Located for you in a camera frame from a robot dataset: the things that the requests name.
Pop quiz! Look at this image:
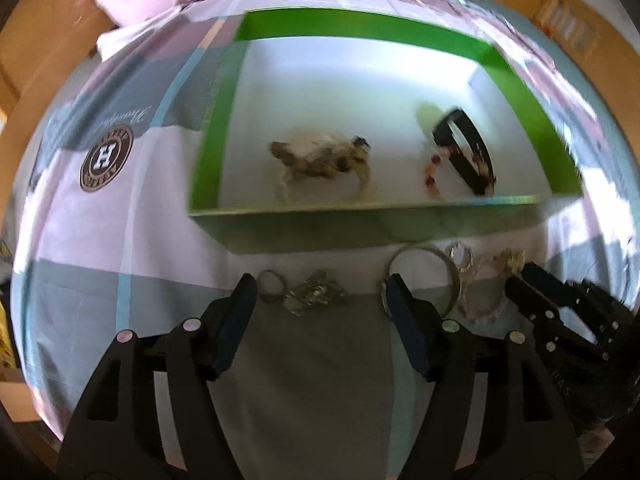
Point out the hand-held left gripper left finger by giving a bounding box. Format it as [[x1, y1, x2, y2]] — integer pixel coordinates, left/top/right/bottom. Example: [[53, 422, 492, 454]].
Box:
[[56, 272, 258, 480]]

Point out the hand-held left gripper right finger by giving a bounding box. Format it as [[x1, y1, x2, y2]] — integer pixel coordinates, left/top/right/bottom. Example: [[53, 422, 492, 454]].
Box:
[[382, 272, 586, 480]]

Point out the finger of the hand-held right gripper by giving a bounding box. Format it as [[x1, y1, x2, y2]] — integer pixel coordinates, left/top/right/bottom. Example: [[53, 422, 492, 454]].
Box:
[[520, 261, 583, 306], [504, 276, 608, 361]]

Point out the pale bead bracelet gold charm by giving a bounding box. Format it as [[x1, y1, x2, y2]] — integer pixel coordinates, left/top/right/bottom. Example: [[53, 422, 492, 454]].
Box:
[[457, 247, 526, 323]]

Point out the black wristwatch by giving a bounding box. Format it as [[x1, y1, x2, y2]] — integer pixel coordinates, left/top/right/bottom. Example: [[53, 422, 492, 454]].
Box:
[[432, 107, 498, 197]]

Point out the red agate bead bracelet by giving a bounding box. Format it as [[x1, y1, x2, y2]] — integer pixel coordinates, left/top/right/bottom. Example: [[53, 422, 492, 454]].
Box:
[[422, 142, 496, 200]]

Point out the brown wooden bead bracelet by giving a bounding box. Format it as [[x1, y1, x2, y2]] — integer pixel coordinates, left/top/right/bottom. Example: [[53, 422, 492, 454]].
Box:
[[270, 132, 372, 182]]

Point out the cream plastic wristwatch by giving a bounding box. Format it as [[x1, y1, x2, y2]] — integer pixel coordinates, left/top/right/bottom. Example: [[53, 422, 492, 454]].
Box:
[[277, 127, 373, 206]]

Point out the green cardboard box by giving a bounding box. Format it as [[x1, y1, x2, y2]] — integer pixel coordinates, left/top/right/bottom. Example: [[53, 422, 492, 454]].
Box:
[[187, 7, 585, 256]]

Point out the silver bangle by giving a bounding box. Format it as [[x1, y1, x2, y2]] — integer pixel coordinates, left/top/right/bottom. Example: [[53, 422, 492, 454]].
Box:
[[382, 245, 463, 318]]

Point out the round silver pendant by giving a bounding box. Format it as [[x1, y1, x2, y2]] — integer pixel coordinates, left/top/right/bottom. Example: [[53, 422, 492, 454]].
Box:
[[445, 241, 476, 273]]

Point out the patchwork printed bedsheet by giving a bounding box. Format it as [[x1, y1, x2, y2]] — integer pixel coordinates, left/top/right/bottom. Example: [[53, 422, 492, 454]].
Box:
[[10, 0, 640, 463]]

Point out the wooden slatted headboard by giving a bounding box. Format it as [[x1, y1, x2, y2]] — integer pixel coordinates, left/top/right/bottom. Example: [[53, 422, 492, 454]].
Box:
[[532, 0, 608, 58]]

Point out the curved wooden bed frame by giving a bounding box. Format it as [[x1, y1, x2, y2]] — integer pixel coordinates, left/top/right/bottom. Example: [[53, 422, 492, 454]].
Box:
[[0, 2, 113, 128]]

